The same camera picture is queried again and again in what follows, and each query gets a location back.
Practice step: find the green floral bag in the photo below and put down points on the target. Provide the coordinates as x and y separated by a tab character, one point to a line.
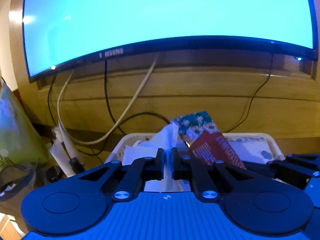
22	149

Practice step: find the red brown snack packet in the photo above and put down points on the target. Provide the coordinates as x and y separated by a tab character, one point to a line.
209	148

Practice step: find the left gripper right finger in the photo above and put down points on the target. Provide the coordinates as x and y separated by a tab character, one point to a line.
192	170

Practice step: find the white power adapter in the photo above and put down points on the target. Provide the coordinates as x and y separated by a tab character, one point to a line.
65	154

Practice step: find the samsung monitor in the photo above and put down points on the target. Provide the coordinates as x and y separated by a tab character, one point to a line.
63	34

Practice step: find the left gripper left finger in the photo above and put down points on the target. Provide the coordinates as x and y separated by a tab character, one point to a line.
127	181

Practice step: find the green floral packet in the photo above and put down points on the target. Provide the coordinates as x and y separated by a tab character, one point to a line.
192	126

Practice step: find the purple label wet wipes pack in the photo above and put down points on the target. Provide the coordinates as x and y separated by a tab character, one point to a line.
250	149

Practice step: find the white perforated plastic basket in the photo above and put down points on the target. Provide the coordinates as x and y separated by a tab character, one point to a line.
138	145

